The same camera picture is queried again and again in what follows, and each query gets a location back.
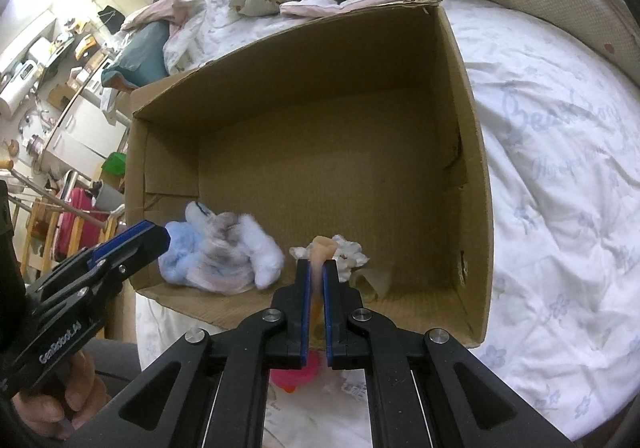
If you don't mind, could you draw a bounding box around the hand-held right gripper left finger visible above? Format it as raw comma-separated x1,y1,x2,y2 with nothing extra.
65,258,310,448

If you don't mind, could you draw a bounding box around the person's grey trouser leg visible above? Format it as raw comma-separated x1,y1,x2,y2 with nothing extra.
87,338,146,384

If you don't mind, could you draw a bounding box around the teal cushion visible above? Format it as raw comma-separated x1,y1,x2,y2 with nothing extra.
100,20,171,91

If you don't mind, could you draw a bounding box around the clear bag with white label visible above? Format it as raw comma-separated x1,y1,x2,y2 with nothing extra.
340,370,371,399

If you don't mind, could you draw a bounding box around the light blue white plush toy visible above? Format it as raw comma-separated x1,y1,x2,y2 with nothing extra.
159,202,286,290

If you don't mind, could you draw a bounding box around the green plastic bin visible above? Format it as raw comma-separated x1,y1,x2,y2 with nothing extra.
100,152,128,176

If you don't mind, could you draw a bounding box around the pink white cloth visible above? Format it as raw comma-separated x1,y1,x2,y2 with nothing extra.
280,0,433,19

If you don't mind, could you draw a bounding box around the white cabinet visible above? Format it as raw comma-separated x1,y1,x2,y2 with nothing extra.
42,98,131,174

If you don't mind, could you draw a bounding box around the clear bag of mottled fabric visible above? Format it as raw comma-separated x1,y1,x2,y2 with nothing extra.
192,210,261,296

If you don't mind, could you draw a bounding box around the beige sock with white lace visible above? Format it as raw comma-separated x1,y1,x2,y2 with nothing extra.
290,234,393,329

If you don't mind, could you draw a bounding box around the white floral pillow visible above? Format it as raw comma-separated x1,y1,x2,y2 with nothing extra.
162,0,281,76

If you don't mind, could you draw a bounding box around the red suitcase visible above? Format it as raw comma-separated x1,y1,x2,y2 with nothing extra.
52,187,111,261

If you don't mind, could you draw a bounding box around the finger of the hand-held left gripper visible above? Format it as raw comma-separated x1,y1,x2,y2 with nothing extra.
74,221,172,290

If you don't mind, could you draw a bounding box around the pink rubber duck toy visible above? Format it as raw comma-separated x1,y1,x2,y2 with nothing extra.
270,350,321,391

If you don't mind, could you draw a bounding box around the brown cardboard box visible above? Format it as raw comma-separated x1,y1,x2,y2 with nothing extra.
122,0,496,349

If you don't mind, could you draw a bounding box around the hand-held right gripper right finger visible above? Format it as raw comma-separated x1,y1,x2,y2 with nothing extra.
322,259,576,448

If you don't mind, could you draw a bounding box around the person's left hand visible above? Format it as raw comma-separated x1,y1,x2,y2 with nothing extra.
12,350,109,441

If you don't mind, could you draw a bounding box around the grey pink garment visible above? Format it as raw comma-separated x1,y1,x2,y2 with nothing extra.
122,0,208,36

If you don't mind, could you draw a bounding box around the wooden rack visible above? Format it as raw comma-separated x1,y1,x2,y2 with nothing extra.
10,168,121,279

